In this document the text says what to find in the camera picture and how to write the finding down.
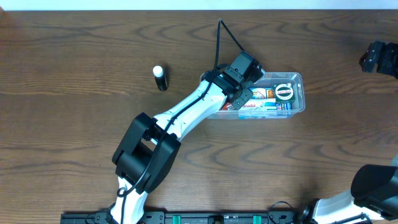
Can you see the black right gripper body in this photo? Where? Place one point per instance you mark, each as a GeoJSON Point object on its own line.
{"type": "Point", "coordinates": [374, 56]}

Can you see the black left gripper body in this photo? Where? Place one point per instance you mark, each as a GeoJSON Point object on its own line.
{"type": "Point", "coordinates": [244, 97]}

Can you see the red Panadol box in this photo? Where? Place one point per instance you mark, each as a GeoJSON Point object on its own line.
{"type": "Point", "coordinates": [228, 107]}

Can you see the white Panadol box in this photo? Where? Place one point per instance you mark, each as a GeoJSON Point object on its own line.
{"type": "Point", "coordinates": [259, 104]}

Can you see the clear plastic container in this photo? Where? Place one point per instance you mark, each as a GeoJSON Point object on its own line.
{"type": "Point", "coordinates": [267, 81]}

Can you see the green round balm box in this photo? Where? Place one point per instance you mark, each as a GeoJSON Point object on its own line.
{"type": "Point", "coordinates": [283, 92]}

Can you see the blue Cool Fever box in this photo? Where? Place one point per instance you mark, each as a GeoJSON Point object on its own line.
{"type": "Point", "coordinates": [265, 93]}

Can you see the black bottle white cap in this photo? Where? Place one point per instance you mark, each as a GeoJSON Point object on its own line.
{"type": "Point", "coordinates": [160, 77]}

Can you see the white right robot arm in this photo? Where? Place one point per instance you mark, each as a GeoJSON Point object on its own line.
{"type": "Point", "coordinates": [373, 192]}

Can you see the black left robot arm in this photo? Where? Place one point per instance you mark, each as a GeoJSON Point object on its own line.
{"type": "Point", "coordinates": [149, 147]}

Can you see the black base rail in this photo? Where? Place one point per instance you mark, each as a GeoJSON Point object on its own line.
{"type": "Point", "coordinates": [104, 217]}

